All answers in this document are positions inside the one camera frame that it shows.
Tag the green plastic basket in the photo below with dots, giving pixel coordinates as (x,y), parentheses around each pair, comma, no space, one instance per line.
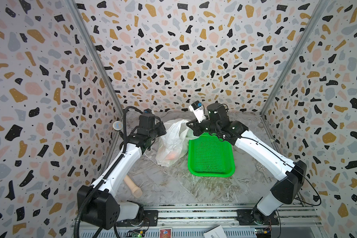
(210,157)

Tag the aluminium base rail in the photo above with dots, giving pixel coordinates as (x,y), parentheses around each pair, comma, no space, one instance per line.
(193,220)

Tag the beige wooden pestle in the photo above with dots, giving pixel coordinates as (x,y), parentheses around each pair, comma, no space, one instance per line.
(135,190)

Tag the white paper sheet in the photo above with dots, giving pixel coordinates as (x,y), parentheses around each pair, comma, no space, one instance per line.
(217,232)

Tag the red card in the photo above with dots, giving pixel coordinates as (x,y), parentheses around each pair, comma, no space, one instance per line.
(165,233)

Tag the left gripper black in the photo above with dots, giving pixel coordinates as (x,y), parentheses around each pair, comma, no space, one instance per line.
(159,125)

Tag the small circuit board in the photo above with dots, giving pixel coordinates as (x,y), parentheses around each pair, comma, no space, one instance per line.
(135,234)
(262,233)

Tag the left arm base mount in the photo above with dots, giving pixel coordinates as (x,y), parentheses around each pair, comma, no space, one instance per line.
(147,218)

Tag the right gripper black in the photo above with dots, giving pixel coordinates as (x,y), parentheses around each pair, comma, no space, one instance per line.
(198,126)

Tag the blue white microphone on stand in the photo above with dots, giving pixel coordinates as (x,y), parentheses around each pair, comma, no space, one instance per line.
(121,127)

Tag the orange fruit large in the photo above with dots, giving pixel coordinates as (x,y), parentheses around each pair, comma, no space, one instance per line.
(173,155)

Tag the white plastic bag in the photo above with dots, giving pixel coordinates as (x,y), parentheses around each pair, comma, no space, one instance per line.
(176,139)

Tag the small circuit board right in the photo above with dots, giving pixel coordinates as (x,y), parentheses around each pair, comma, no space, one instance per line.
(262,233)

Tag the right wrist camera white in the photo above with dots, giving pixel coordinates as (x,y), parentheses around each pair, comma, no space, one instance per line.
(198,109)

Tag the small circuit board left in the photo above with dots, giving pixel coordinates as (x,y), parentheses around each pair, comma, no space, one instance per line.
(135,234)

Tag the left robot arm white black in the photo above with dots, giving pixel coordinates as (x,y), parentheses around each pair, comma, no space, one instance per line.
(96,203)

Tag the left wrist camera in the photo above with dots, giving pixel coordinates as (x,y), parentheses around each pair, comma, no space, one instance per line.
(148,111)

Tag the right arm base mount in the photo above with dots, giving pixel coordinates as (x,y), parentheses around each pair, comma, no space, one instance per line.
(251,217)

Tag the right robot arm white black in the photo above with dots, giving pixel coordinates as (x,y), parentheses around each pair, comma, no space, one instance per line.
(290,175)

